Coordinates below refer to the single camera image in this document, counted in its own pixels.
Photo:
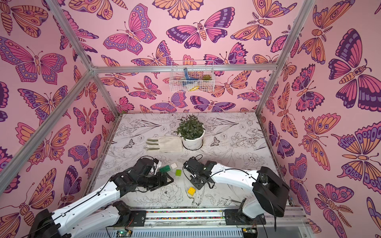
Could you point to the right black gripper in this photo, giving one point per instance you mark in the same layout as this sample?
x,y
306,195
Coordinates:
x,y
196,179

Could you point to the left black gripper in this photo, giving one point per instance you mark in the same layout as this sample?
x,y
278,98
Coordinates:
x,y
160,182

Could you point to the yellow lego brick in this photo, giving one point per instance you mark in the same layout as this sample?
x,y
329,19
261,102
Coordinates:
x,y
191,191

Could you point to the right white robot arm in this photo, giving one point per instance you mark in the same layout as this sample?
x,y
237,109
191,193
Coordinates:
x,y
270,192

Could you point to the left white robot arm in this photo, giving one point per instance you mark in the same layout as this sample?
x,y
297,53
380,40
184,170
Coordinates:
x,y
103,207

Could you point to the dark green lego brick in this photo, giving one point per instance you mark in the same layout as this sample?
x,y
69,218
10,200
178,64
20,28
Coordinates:
x,y
165,169

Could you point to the beige gardening glove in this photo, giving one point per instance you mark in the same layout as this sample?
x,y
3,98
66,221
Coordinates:
x,y
164,144

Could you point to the potted green plant white pot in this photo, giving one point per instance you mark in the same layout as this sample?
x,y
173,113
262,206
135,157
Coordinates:
x,y
191,131

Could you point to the blue toy in basket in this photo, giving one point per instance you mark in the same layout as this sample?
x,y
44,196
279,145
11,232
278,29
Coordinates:
x,y
188,79

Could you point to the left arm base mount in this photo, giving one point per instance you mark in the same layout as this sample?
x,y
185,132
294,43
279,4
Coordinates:
x,y
121,215

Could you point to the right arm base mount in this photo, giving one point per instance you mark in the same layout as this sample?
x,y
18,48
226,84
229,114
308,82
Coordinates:
x,y
237,217

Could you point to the white wire basket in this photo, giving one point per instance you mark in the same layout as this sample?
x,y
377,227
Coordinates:
x,y
192,76

